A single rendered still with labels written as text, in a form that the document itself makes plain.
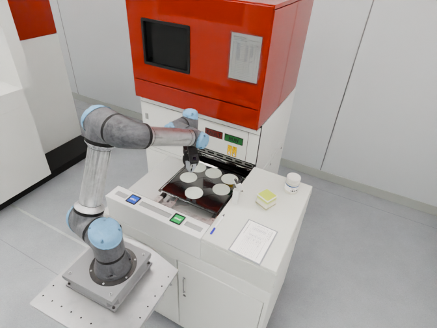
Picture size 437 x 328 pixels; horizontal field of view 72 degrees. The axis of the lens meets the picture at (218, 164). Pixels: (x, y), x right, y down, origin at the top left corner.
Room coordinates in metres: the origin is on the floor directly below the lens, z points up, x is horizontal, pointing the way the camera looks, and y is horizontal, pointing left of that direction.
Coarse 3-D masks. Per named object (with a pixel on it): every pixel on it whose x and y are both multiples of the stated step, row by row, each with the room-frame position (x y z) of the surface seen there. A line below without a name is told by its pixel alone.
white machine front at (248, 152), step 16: (144, 112) 1.78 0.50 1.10; (160, 112) 1.73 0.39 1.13; (176, 112) 1.68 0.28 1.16; (208, 128) 1.58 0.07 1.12; (224, 128) 1.54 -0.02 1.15; (240, 128) 1.50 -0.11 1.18; (208, 144) 1.58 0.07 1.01; (224, 144) 1.53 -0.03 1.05; (256, 144) 1.45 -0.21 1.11; (256, 160) 1.46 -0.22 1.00
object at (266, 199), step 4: (260, 192) 1.14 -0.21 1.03; (264, 192) 1.14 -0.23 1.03; (268, 192) 1.14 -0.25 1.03; (272, 192) 1.14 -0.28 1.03; (260, 196) 1.11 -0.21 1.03; (264, 196) 1.11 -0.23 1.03; (268, 196) 1.11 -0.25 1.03; (272, 196) 1.11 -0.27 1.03; (276, 196) 1.12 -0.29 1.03; (256, 200) 1.12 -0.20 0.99; (260, 200) 1.10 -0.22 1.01; (264, 200) 1.09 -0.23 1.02; (268, 200) 1.08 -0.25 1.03; (272, 200) 1.10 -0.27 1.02; (260, 204) 1.10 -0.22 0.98; (264, 204) 1.08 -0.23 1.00; (268, 204) 1.08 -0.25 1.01; (272, 204) 1.10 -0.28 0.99; (264, 208) 1.08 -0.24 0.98; (268, 208) 1.08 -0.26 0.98
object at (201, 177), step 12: (216, 168) 1.49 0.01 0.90; (180, 180) 1.35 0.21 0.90; (204, 180) 1.36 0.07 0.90; (216, 180) 1.37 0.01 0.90; (240, 180) 1.38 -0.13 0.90; (168, 192) 1.24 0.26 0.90; (180, 192) 1.25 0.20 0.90; (204, 192) 1.26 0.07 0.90; (204, 204) 1.16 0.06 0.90; (216, 204) 1.17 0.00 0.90
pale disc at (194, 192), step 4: (188, 188) 1.28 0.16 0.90; (192, 188) 1.29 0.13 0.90; (196, 188) 1.29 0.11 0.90; (188, 192) 1.25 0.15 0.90; (192, 192) 1.25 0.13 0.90; (196, 192) 1.26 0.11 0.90; (200, 192) 1.26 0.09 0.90; (188, 196) 1.22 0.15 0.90; (192, 196) 1.22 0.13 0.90; (196, 196) 1.22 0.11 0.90; (200, 196) 1.23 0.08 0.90
